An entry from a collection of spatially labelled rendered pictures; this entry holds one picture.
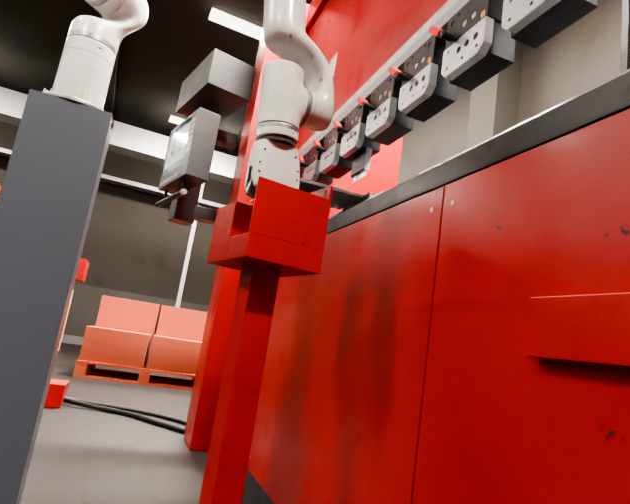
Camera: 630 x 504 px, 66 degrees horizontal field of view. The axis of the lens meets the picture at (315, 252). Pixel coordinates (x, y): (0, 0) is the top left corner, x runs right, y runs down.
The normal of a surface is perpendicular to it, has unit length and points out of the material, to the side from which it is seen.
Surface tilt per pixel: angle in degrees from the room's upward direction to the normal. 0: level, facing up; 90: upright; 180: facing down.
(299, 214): 90
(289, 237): 90
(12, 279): 90
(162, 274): 90
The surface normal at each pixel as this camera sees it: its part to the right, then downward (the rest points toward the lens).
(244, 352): 0.53, -0.08
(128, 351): 0.26, -0.15
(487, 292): -0.92, -0.21
